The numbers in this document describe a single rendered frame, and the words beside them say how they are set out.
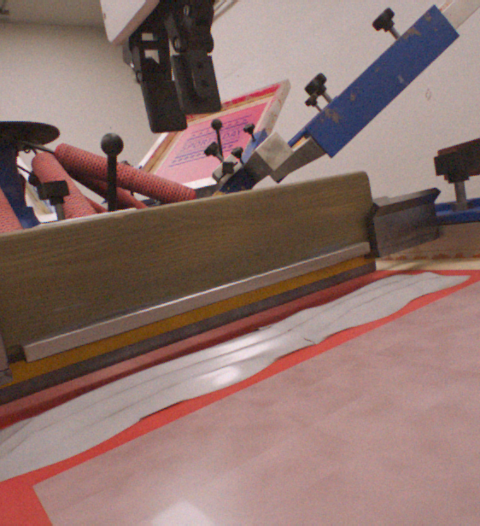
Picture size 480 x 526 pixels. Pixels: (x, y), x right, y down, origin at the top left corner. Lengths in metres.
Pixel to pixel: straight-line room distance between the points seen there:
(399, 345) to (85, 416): 0.17
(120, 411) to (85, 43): 4.91
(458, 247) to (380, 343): 0.26
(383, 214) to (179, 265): 0.21
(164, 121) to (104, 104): 4.55
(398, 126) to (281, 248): 2.36
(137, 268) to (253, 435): 0.16
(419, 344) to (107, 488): 0.17
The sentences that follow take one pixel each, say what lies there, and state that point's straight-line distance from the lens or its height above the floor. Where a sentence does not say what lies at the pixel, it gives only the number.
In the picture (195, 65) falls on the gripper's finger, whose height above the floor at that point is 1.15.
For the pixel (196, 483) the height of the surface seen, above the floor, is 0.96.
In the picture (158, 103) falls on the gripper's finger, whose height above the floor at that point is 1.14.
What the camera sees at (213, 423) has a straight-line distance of 0.22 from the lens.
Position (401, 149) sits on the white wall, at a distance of 2.72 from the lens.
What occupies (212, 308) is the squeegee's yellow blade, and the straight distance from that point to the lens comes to 0.37.
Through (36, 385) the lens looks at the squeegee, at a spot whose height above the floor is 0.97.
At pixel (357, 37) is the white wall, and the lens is 2.92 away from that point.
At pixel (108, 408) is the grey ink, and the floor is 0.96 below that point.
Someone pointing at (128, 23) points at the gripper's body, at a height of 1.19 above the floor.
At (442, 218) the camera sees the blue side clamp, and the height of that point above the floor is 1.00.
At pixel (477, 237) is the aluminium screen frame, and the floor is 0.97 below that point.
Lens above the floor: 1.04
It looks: 7 degrees down
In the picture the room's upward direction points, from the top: 12 degrees counter-clockwise
